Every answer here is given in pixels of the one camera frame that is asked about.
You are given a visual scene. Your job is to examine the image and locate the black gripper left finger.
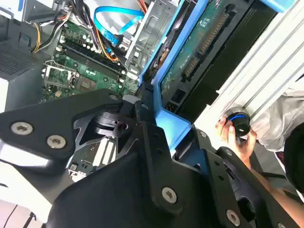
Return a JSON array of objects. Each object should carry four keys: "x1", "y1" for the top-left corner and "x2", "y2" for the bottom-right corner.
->
[{"x1": 0, "y1": 83, "x2": 188, "y2": 214}]

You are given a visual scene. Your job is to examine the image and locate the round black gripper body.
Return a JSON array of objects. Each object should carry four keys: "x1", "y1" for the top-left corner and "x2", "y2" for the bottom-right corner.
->
[{"x1": 46, "y1": 110, "x2": 264, "y2": 228}]

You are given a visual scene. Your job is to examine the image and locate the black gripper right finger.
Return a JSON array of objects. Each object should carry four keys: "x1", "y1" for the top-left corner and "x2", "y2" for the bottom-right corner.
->
[{"x1": 190, "y1": 128, "x2": 300, "y2": 228}]

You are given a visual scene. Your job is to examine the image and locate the round black tool blue ring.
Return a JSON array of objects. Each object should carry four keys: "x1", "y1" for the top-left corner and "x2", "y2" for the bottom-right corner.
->
[{"x1": 224, "y1": 107, "x2": 252, "y2": 143}]

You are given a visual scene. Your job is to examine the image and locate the hard disk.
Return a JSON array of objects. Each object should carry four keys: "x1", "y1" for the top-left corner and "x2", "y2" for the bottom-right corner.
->
[{"x1": 139, "y1": 0, "x2": 294, "y2": 171}]

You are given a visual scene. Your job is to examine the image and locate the person's hand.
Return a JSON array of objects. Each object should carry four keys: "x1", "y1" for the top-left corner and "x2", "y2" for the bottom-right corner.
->
[{"x1": 215, "y1": 116, "x2": 259, "y2": 169}]

